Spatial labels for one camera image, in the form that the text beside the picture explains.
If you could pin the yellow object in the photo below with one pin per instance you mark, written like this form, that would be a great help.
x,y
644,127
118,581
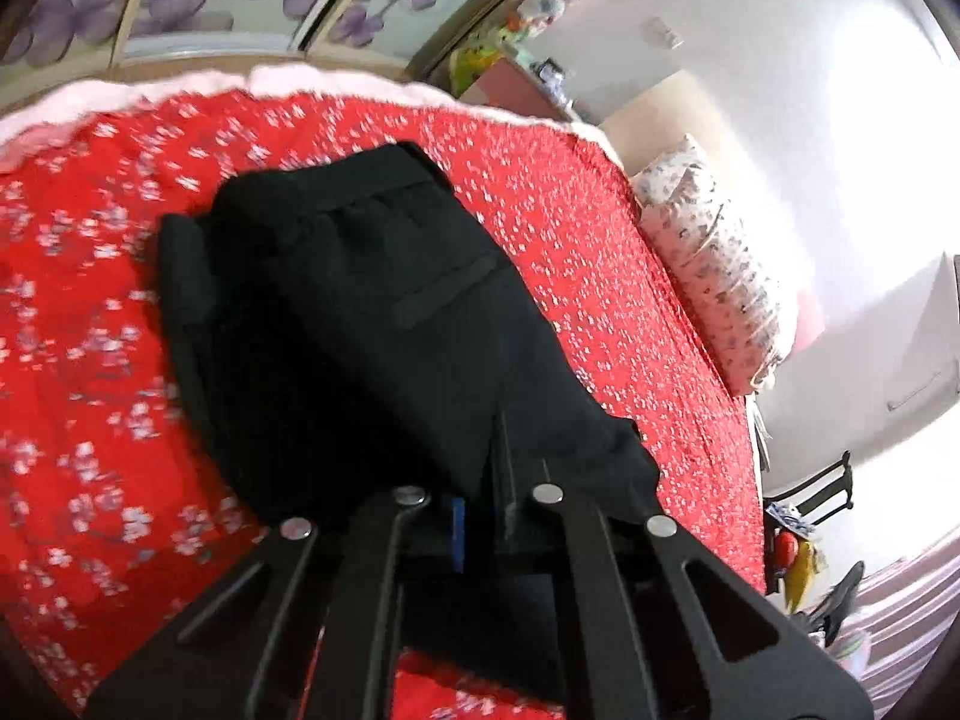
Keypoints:
x,y
804,574

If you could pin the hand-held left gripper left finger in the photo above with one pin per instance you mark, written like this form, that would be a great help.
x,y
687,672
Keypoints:
x,y
458,540

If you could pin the beige headboard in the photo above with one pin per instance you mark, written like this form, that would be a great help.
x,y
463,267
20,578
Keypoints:
x,y
652,120

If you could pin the red floral bedspread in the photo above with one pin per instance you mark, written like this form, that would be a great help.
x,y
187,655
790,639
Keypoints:
x,y
600,277

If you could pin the black chair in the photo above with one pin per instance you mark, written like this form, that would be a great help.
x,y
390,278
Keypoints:
x,y
821,491

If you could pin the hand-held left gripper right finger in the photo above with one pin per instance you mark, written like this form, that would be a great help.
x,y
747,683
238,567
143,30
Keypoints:
x,y
506,495

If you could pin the red object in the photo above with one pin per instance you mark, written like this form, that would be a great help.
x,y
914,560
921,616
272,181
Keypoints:
x,y
786,553

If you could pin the black pants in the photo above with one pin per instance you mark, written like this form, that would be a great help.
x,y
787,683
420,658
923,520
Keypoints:
x,y
337,315

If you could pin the wall switch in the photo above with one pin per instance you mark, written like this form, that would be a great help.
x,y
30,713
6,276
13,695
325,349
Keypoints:
x,y
666,34

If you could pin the pink nightstand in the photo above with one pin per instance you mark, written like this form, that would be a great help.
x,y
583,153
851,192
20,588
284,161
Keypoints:
x,y
510,90

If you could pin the green yellow toy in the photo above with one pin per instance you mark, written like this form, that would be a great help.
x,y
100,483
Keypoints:
x,y
476,64

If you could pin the white floral pillow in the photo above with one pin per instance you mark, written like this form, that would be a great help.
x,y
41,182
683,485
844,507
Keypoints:
x,y
712,277

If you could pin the pink striped cloth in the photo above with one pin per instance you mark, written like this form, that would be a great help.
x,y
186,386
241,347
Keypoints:
x,y
907,592

